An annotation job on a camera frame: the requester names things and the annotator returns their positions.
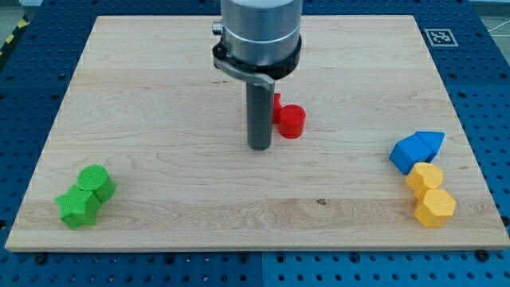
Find wooden board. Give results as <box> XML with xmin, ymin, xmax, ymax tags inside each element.
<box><xmin>6</xmin><ymin>15</ymin><xmax>509</xmax><ymax>253</ymax></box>

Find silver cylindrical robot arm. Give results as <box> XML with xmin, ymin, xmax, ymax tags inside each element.
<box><xmin>212</xmin><ymin>0</ymin><xmax>303</xmax><ymax>151</ymax></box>

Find red star block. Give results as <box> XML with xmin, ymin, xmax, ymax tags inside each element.
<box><xmin>273</xmin><ymin>92</ymin><xmax>282</xmax><ymax>124</ymax></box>

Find blue triangle block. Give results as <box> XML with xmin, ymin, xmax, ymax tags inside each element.
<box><xmin>416</xmin><ymin>131</ymin><xmax>445</xmax><ymax>159</ymax></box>

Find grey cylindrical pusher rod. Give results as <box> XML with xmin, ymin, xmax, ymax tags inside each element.
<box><xmin>246</xmin><ymin>83</ymin><xmax>273</xmax><ymax>151</ymax></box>

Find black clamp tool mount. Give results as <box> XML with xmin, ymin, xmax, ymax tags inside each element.
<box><xmin>212</xmin><ymin>36</ymin><xmax>302</xmax><ymax>90</ymax></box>

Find red cylinder block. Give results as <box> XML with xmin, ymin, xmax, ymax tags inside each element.
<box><xmin>278</xmin><ymin>104</ymin><xmax>306</xmax><ymax>139</ymax></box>

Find green cylinder block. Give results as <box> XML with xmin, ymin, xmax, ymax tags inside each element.
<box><xmin>76</xmin><ymin>165</ymin><xmax>116</xmax><ymax>202</ymax></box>

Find blue cube block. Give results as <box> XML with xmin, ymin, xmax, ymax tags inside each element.
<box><xmin>389</xmin><ymin>133</ymin><xmax>432</xmax><ymax>175</ymax></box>

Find white fiducial marker tag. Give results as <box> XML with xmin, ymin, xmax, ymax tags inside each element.
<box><xmin>424</xmin><ymin>28</ymin><xmax>458</xmax><ymax>47</ymax></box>

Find green star block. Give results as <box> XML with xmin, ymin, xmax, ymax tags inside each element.
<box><xmin>54</xmin><ymin>185</ymin><xmax>102</xmax><ymax>230</ymax></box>

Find yellow hexagon block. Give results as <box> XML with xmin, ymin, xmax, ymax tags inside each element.
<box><xmin>414</xmin><ymin>189</ymin><xmax>457</xmax><ymax>228</ymax></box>

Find yellow heart block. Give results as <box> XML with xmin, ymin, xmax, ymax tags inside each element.
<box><xmin>405</xmin><ymin>162</ymin><xmax>443</xmax><ymax>199</ymax></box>

